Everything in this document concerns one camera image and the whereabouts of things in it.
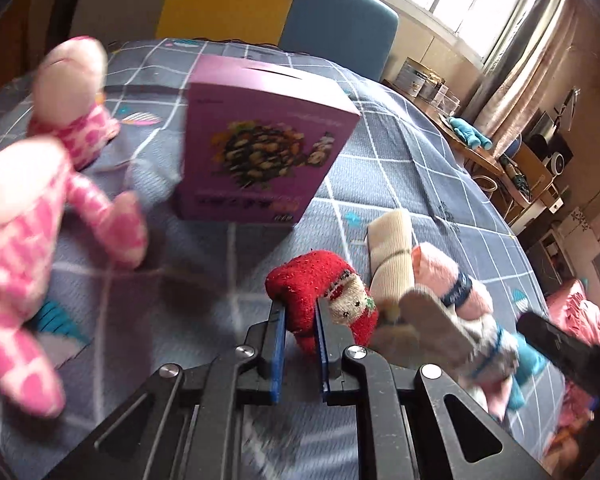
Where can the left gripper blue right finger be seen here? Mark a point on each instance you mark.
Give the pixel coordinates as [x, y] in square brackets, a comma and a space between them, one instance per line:
[341, 360]

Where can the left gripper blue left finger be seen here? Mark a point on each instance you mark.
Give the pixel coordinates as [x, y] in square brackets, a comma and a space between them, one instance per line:
[263, 382]

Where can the red Santa sock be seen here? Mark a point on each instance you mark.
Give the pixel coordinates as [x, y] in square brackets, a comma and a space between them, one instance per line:
[302, 281]

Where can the beige sock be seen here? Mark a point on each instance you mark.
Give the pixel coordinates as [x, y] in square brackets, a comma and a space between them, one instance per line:
[390, 242]

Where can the purple cardboard box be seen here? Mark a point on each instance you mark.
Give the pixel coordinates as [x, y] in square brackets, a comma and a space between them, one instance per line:
[259, 140]

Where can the blue plush toy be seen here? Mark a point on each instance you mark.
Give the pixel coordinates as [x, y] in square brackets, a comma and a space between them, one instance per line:
[531, 363]

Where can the pink bedding pile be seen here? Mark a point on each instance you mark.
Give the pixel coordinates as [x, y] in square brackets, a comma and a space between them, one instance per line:
[573, 313]

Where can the pink cloth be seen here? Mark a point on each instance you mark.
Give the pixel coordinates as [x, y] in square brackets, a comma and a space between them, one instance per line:
[494, 397]

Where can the pink rolled towel with band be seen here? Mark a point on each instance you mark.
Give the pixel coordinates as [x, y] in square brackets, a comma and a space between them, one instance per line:
[456, 289]

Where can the grey checked bed quilt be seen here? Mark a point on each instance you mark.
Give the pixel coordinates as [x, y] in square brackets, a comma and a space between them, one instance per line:
[202, 284]

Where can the wooden desk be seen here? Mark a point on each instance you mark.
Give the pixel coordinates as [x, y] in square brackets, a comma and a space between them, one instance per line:
[520, 192]

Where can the teal plush on desk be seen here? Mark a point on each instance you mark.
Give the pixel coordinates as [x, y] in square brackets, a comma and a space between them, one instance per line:
[470, 135]

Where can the metal tin can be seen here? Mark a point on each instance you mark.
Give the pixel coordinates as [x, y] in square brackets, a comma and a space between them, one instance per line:
[412, 77]

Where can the large pink giraffe plush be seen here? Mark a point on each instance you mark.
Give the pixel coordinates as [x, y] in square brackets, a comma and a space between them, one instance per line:
[37, 182]

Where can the beige curtain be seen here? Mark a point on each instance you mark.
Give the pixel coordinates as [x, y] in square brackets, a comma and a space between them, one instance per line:
[519, 70]

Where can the small pink giraffe plush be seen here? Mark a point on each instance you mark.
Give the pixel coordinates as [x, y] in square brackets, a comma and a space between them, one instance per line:
[68, 100]

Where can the yellow blue grey headboard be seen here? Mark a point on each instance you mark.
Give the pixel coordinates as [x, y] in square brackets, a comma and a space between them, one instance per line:
[356, 34]

